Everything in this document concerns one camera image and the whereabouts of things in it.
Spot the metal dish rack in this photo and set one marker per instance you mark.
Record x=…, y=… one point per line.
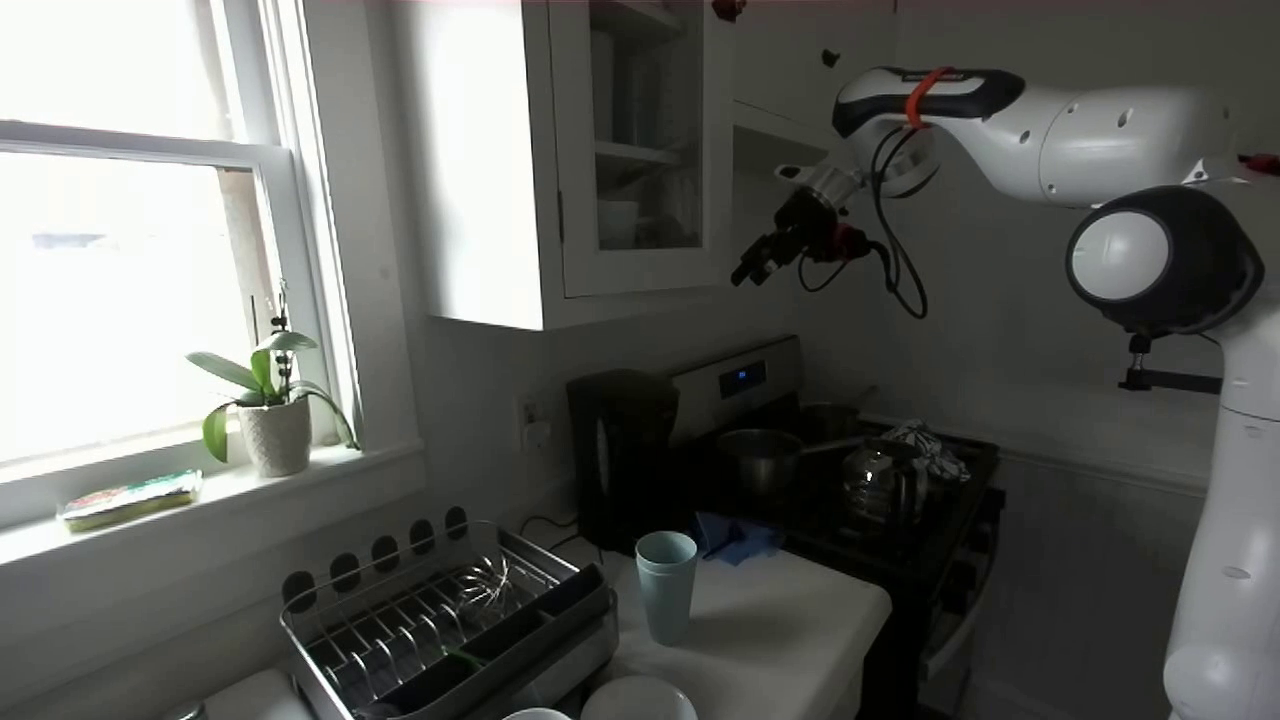
x=444, y=629

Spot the potted orchid plant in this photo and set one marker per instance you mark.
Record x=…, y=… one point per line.
x=270, y=411

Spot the green sponge on sill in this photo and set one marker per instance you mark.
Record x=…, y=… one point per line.
x=131, y=501

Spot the black electric kettle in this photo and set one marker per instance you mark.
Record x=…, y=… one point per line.
x=623, y=450

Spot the window frame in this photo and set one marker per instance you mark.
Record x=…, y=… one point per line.
x=190, y=180

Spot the dark cooking pot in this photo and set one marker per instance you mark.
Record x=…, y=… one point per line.
x=762, y=461

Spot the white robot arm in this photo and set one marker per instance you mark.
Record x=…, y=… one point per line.
x=1174, y=243

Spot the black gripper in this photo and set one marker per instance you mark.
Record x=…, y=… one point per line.
x=801, y=227

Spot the black gas stove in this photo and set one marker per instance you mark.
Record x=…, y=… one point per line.
x=932, y=568

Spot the light blue cup on counter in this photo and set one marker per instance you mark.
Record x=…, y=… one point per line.
x=664, y=578

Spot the blue cloth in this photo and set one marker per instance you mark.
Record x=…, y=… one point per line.
x=735, y=542

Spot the white glass cabinet door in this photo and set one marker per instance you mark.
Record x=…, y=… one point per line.
x=643, y=112

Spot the white bowl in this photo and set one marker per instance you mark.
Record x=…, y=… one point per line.
x=639, y=696

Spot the white wall cabinet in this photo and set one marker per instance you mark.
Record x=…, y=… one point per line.
x=481, y=131

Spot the white wall outlet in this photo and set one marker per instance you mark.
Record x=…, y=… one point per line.
x=534, y=427

